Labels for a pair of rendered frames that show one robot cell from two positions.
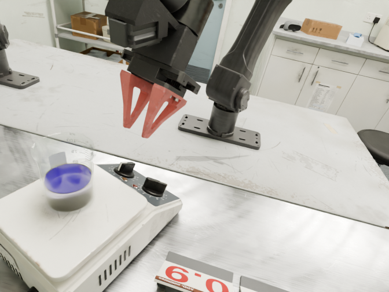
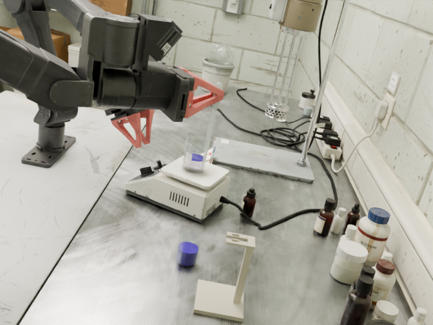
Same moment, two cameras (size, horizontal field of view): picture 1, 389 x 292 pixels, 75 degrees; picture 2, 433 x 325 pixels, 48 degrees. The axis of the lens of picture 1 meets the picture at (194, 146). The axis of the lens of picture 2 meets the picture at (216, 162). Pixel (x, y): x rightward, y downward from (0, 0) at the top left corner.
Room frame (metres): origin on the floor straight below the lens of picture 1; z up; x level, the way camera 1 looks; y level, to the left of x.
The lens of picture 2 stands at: (0.23, 1.11, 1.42)
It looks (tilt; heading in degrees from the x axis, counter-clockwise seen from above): 22 degrees down; 264
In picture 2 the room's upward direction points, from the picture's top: 12 degrees clockwise
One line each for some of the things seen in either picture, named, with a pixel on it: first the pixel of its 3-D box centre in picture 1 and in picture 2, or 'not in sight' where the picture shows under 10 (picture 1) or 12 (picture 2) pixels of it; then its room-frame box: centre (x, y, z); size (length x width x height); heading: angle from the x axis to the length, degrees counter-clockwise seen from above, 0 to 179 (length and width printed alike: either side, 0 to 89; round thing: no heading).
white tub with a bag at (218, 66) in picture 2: not in sight; (218, 66); (0.10, -0.97, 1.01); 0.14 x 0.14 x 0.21
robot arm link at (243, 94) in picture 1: (228, 95); (56, 112); (0.53, -0.05, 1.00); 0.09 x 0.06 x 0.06; 57
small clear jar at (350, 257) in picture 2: not in sight; (348, 262); (-0.14, 0.32, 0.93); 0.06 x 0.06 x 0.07
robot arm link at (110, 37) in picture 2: not in sight; (91, 57); (0.36, 0.43, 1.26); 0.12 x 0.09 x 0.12; 26
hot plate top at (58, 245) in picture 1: (73, 206); (195, 171); (0.17, 0.12, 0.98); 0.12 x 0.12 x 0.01; 64
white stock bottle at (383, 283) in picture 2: not in sight; (379, 283); (-0.17, 0.39, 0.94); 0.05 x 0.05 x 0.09
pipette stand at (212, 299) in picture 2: not in sight; (226, 269); (0.12, 0.45, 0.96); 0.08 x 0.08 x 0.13; 86
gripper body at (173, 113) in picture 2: not in sight; (153, 90); (0.28, 0.39, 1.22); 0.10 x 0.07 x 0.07; 116
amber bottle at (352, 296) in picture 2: not in sight; (357, 303); (-0.11, 0.46, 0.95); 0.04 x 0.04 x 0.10
